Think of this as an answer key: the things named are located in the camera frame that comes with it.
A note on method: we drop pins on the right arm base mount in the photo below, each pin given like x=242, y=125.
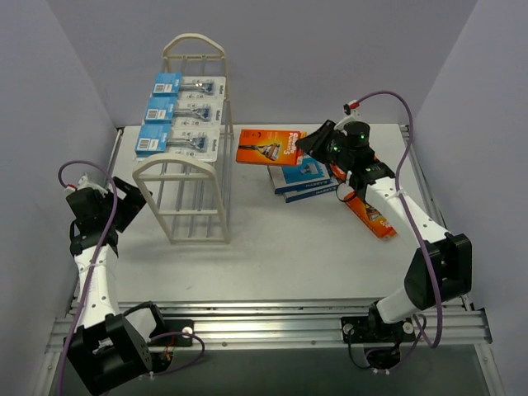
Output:
x=361, y=330

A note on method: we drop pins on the blue harry's box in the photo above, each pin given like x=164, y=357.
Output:
x=303, y=173
x=304, y=189

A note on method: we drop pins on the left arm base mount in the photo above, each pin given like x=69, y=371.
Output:
x=174, y=325

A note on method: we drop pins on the lower blue Harry's box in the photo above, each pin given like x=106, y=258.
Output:
x=304, y=189

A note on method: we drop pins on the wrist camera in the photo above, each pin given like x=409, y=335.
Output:
x=351, y=114
x=84, y=182

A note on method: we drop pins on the cream metal-rod shelf rack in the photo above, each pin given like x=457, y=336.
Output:
x=190, y=199

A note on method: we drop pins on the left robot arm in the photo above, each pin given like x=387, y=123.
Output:
x=106, y=347

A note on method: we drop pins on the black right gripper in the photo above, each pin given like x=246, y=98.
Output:
x=327, y=140

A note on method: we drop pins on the upper blue Harry's box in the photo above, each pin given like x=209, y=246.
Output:
x=303, y=173

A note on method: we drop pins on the aluminium rail frame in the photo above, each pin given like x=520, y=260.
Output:
x=287, y=276

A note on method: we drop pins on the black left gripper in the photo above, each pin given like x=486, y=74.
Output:
x=124, y=202

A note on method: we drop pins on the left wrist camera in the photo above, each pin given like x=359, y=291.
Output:
x=84, y=182

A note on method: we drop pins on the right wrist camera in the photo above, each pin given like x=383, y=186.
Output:
x=351, y=114

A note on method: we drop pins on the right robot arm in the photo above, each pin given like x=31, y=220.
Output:
x=441, y=267

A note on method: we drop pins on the blue Gillette razor blister pack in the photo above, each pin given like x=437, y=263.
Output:
x=199, y=88

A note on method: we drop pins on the orange Gillette Fusion box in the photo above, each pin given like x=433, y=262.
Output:
x=269, y=147

